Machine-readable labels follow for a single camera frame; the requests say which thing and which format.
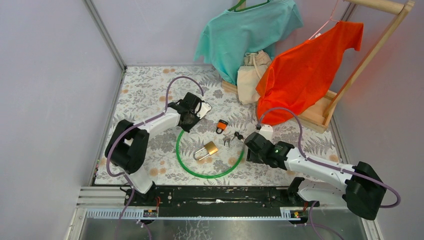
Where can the orange t-shirt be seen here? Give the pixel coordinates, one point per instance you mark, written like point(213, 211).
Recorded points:
point(299, 77)

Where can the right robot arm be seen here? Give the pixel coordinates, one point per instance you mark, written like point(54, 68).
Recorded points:
point(356, 186)

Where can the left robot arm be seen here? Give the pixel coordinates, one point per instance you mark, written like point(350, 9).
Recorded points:
point(127, 148)

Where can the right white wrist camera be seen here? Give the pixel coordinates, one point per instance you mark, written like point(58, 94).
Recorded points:
point(266, 131)

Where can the teal t-shirt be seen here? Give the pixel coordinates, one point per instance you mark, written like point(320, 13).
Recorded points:
point(228, 37)

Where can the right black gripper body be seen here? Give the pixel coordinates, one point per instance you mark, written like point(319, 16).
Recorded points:
point(255, 157)

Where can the beige drawstring bag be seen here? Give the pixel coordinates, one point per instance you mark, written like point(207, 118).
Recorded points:
point(249, 74)

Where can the floral table mat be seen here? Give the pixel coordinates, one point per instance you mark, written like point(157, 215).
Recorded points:
point(170, 155)

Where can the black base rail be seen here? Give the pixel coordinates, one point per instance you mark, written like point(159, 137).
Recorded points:
point(217, 201)

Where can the pink clothes hanger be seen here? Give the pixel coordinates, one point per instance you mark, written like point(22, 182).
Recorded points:
point(330, 19)

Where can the black head key bunch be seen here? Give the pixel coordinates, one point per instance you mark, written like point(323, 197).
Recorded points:
point(238, 136)

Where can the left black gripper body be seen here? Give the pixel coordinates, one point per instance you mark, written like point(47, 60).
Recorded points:
point(192, 120)

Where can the wooden clothes rack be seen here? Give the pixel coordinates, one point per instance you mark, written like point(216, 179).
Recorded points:
point(318, 116)

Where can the orange black padlock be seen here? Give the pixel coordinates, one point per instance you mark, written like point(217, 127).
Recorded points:
point(221, 126)

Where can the brass padlock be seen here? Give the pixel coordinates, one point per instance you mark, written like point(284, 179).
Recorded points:
point(208, 149)

